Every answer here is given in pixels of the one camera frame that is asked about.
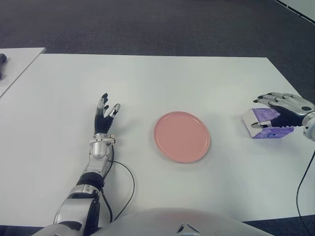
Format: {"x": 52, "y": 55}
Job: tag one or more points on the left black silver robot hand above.
{"x": 102, "y": 124}

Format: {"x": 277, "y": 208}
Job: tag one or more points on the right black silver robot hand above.
{"x": 292, "y": 108}

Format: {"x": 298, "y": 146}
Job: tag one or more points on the purple tissue paper pack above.
{"x": 262, "y": 114}

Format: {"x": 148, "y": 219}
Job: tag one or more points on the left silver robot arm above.
{"x": 98, "y": 151}

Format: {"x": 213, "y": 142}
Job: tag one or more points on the pink round plate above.
{"x": 182, "y": 137}

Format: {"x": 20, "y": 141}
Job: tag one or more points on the silver robot torso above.
{"x": 157, "y": 221}

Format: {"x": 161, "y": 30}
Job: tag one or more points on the black handheld device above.
{"x": 2, "y": 59}

